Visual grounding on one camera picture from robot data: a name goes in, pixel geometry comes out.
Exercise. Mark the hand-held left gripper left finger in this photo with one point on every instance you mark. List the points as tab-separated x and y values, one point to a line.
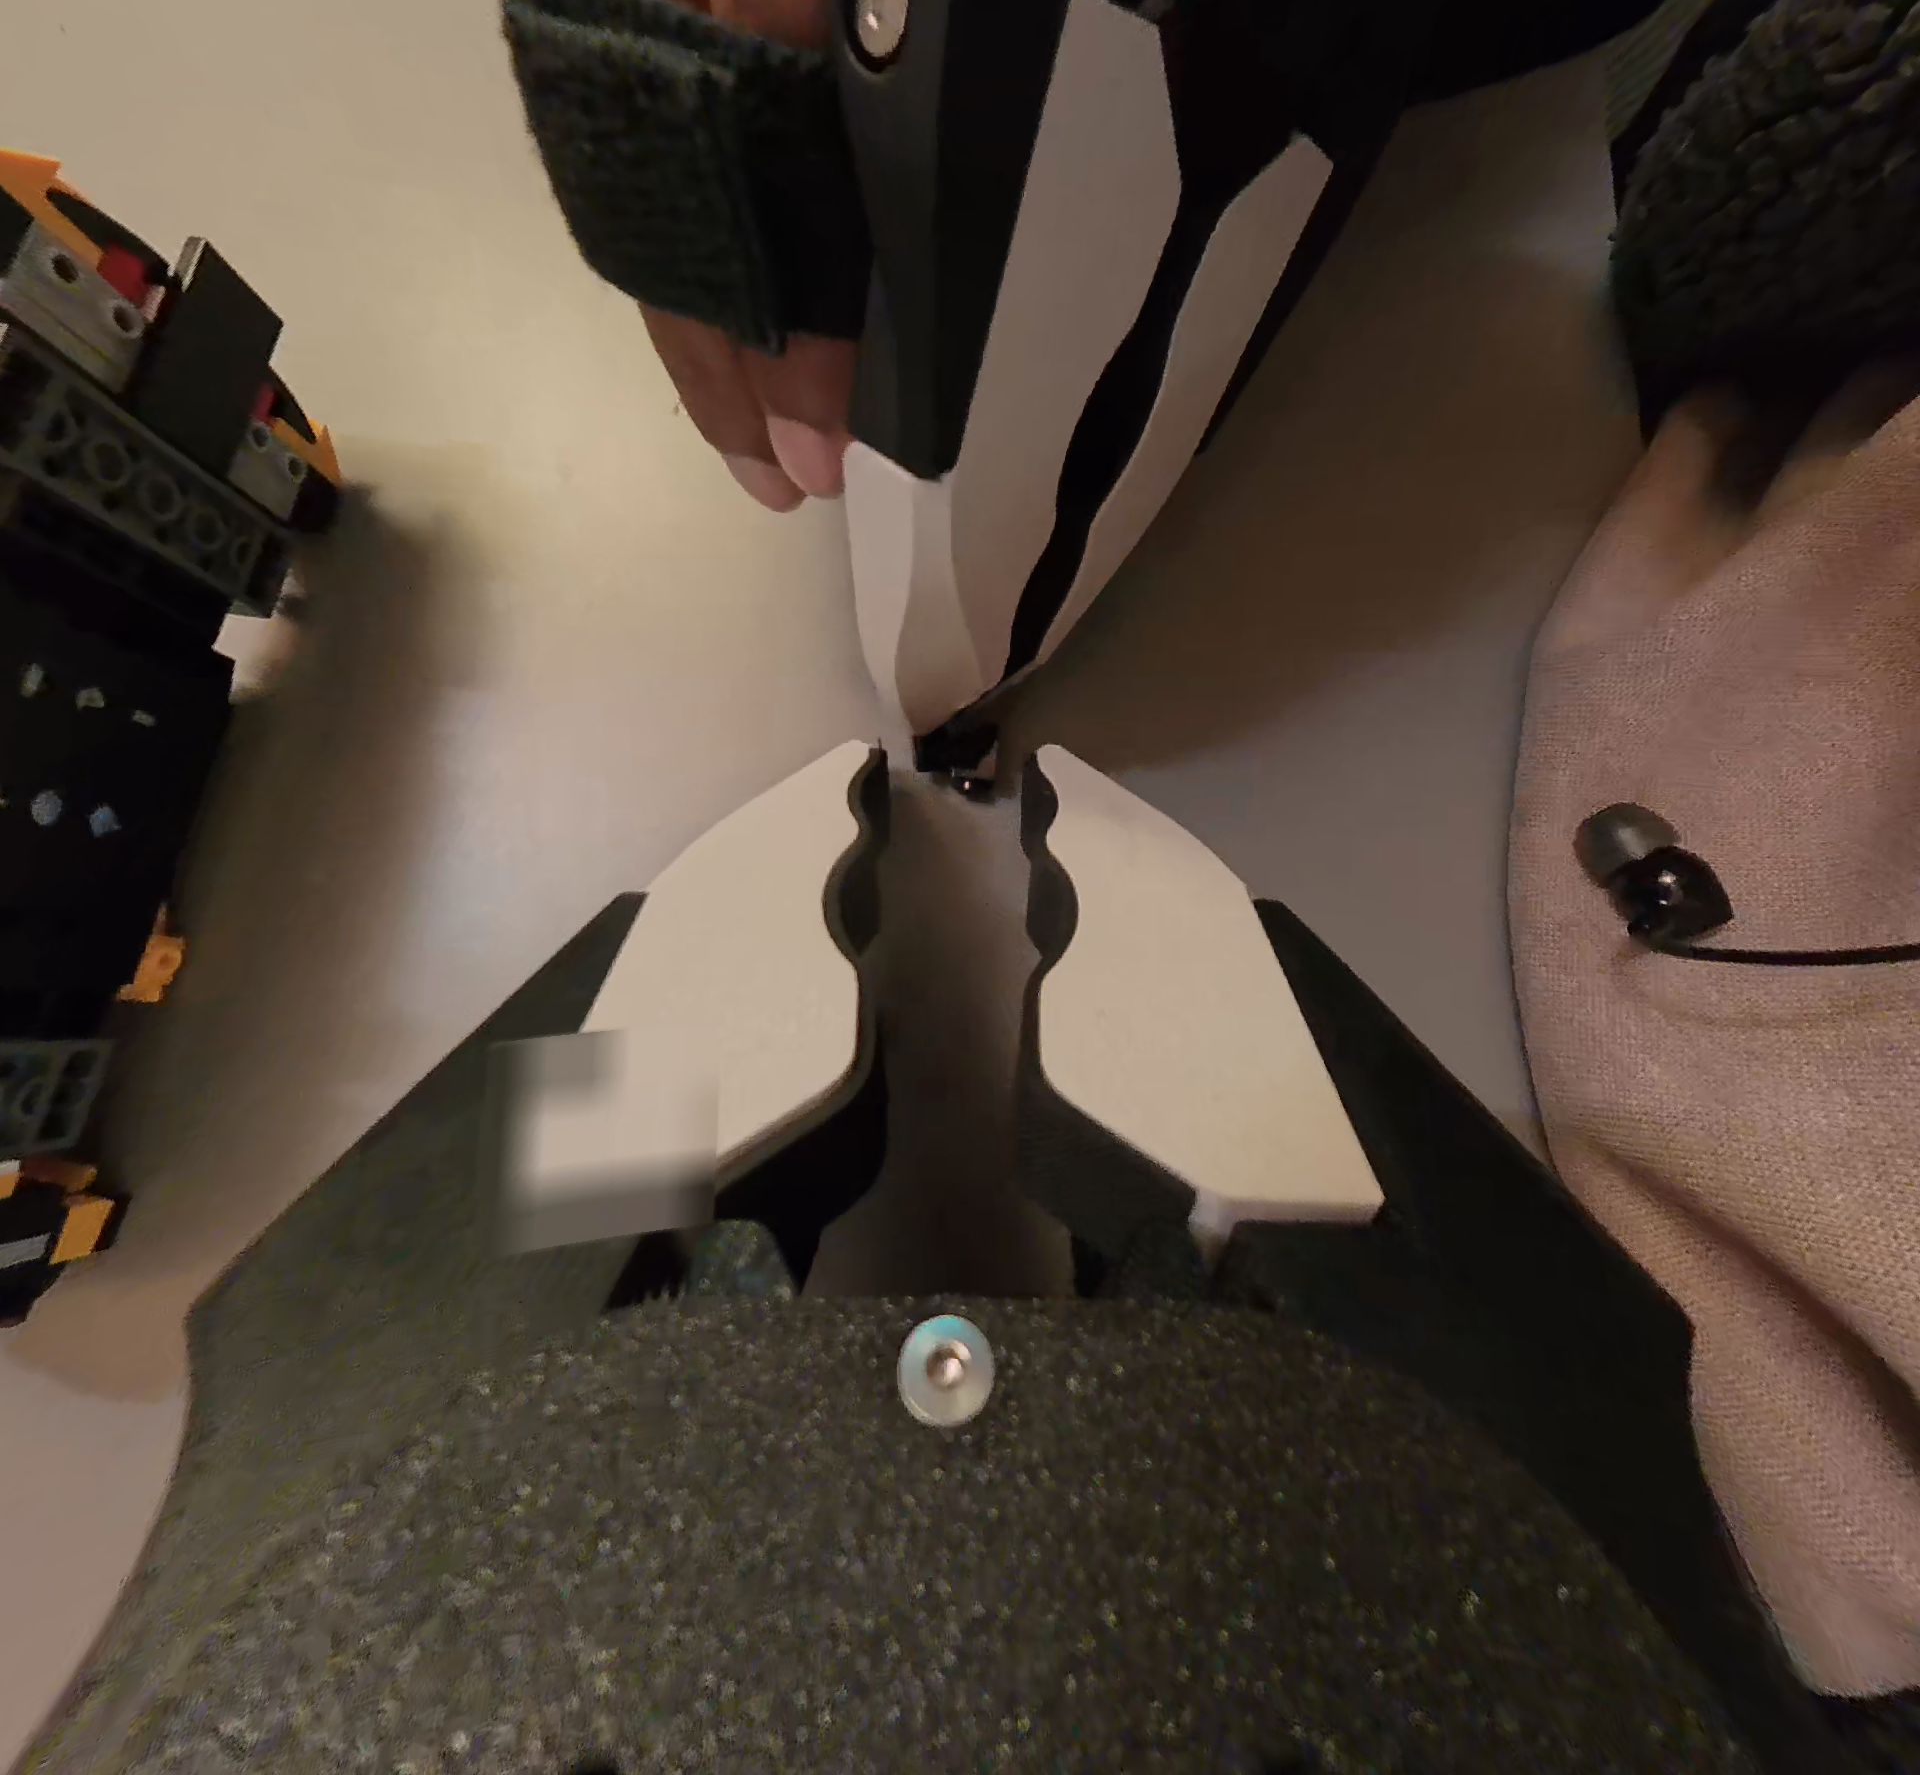
751	935

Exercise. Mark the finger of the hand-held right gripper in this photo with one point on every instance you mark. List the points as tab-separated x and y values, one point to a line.
1050	305
1214	365

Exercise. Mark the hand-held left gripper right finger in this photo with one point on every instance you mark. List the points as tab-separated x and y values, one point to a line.
1185	1010

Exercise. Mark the small black lego piece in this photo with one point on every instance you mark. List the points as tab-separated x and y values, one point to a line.
955	754

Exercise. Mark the orange black lego car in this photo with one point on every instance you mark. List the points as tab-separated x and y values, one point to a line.
90	754

